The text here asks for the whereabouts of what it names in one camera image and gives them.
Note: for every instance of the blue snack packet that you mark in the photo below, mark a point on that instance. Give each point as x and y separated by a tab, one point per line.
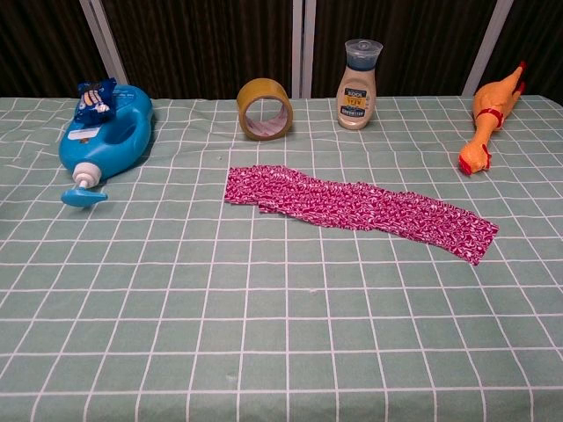
94	102

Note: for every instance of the green checked tablecloth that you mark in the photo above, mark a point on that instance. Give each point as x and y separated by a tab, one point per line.
176	307

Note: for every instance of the pink patterned cloth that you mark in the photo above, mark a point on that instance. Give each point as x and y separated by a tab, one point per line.
330	198

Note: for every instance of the brown packing tape roll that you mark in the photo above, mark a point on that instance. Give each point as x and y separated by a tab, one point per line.
263	89

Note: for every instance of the white partition post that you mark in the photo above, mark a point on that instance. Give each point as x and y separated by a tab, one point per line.
488	44
103	39
303	44

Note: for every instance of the dark ribbed partition panel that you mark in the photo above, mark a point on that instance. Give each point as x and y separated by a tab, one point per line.
198	44
541	35
39	44
404	26

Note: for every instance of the orange rubber chicken toy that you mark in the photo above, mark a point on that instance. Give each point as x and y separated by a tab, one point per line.
488	105

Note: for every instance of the small clear lidded jar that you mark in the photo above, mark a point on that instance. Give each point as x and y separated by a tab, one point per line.
358	115

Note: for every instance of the blue detergent pump bottle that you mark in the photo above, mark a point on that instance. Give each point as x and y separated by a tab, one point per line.
136	107

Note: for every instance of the small pink patterned packet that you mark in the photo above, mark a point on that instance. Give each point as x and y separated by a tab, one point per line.
473	237

